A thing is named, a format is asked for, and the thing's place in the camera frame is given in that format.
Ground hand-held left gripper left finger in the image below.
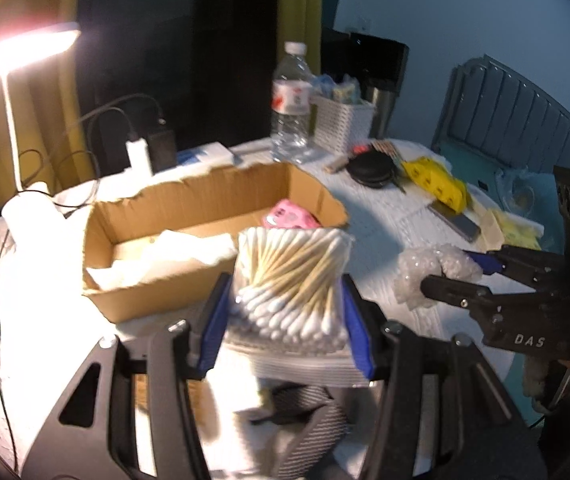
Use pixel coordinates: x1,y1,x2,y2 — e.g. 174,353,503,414
17,272,236,480

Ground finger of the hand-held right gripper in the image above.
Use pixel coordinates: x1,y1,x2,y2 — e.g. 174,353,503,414
420,275,506,317
466,245,566,290

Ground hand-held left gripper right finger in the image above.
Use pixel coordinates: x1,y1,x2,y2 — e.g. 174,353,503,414
340,274,550,480

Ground clear bubble wrap piece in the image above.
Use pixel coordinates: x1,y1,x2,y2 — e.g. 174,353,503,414
393,242,484,309

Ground bag of cotton swabs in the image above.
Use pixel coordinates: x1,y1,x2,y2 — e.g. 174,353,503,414
227,227,356,357

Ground brown cardboard box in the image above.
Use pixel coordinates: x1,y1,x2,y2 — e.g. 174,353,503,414
82,162,350,324

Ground pale yellow packets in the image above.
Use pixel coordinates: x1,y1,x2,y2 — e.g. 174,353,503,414
481,207,546,252

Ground dark smartphone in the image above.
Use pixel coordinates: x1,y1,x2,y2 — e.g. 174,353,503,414
427,202,482,242

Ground clear plastic bag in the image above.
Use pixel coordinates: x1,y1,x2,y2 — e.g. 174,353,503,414
494,167,557,217

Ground yellow plastic packet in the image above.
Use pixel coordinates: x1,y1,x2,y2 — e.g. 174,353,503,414
400,156,468,211

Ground pink tissue packet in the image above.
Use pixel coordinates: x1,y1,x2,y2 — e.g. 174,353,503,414
263,198,322,230

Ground grey padded chair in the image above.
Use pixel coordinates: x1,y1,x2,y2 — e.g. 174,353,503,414
434,55,570,172

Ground black round pouch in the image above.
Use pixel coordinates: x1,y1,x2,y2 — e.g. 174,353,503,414
347,152,402,189

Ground striped flat packet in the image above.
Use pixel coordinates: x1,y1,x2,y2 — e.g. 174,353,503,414
370,140,402,159

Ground blue and white box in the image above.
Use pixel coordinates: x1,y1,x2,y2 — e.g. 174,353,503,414
177,142,236,167

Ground white charger plug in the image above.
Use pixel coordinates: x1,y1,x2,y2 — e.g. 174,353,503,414
125,137,155,176

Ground black power adapter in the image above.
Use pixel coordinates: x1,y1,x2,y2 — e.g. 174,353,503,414
144,118,178,171

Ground stainless steel cup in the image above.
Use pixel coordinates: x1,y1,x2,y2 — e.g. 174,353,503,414
363,86,397,139

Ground white woven basket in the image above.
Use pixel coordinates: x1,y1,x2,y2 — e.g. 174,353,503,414
309,94,377,154

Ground clear plastic water bottle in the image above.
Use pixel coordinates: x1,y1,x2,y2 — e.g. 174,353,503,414
270,41,314,164

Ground yellow snack packet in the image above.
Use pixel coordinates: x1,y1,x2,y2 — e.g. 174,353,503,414
334,75,362,107

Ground blue snack packet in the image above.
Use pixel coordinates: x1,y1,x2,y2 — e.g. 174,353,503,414
310,74,336,98

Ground black countertop appliance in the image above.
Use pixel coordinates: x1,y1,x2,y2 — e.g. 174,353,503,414
320,27,410,139

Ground yellow curtain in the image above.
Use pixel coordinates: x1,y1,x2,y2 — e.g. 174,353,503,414
0,0,92,223
278,0,334,92

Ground white desk lamp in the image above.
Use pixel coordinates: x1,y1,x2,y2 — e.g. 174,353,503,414
0,22,84,242

